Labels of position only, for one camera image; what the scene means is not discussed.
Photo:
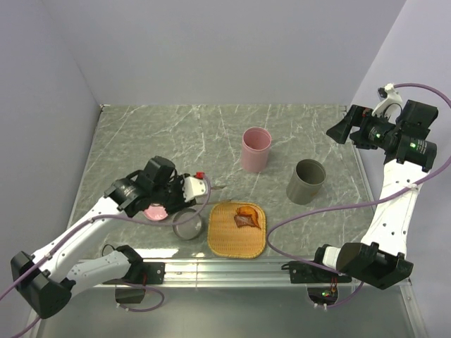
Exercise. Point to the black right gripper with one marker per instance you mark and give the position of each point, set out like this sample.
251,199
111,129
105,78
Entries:
354,117

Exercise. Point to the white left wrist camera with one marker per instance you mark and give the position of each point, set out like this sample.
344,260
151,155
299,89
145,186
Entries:
193,187

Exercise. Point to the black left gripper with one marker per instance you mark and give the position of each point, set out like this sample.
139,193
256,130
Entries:
181,203

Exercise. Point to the aluminium table edge rail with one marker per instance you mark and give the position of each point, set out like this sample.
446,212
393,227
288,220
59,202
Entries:
223,273

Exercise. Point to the woven bamboo tray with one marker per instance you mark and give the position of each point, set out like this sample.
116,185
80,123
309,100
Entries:
225,239

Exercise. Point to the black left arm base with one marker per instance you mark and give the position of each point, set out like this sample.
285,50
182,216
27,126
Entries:
146,273

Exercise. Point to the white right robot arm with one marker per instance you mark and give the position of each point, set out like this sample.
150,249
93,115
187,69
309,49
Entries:
379,258

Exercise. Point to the grey container lid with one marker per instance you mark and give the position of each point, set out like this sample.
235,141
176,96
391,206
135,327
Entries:
192,225

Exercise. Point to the pink container lid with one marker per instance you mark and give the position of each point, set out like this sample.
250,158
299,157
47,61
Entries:
155,213

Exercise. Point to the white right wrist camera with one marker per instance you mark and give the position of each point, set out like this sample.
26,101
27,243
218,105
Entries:
389,101

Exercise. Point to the grey cylindrical container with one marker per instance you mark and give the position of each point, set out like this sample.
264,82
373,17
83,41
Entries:
306,181

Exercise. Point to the roasted chicken wing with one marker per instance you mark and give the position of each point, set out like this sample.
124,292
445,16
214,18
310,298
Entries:
250,212

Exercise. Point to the pink cylindrical container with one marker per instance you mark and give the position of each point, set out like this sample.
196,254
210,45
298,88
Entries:
256,144

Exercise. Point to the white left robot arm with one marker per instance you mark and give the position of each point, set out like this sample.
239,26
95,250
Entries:
51,276

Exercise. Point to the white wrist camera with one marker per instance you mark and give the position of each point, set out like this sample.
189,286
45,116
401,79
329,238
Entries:
389,101
193,187

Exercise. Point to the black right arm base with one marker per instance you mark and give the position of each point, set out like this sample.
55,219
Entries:
302,273

